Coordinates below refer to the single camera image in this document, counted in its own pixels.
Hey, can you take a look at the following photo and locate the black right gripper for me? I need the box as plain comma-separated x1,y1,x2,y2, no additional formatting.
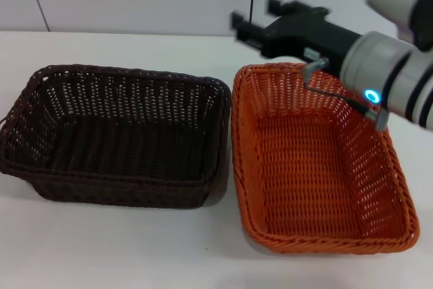
231,0,362,70

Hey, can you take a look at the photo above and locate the orange woven basket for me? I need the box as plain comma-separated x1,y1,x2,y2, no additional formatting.
231,62,420,255

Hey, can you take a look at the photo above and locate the dark brown woven basket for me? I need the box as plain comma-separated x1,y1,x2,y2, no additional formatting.
0,64,233,209

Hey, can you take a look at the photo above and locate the grey wrist cable with plugs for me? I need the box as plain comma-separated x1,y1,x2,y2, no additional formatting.
302,57,390,131

